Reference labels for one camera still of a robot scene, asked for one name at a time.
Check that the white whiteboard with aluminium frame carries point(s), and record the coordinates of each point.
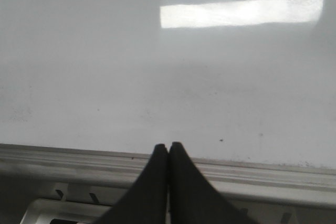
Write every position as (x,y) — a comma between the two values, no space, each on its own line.
(88,87)

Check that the white marker tray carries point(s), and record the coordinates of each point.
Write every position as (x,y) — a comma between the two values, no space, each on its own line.
(46,210)

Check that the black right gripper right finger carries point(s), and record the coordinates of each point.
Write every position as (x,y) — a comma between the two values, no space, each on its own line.
(192,198)

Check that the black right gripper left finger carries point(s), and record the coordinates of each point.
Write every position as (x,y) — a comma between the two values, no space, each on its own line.
(145,201)

